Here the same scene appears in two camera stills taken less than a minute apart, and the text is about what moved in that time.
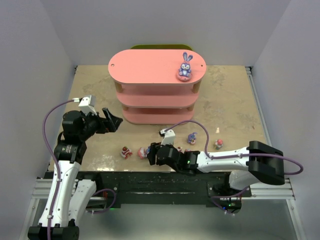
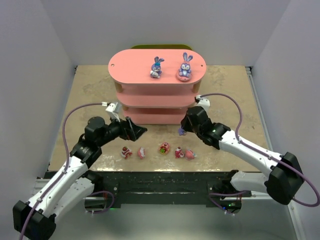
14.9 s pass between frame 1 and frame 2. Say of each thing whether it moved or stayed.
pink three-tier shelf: stayed
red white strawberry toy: stayed
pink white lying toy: stayed
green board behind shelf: stayed
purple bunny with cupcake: moved
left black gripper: moved
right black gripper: moved
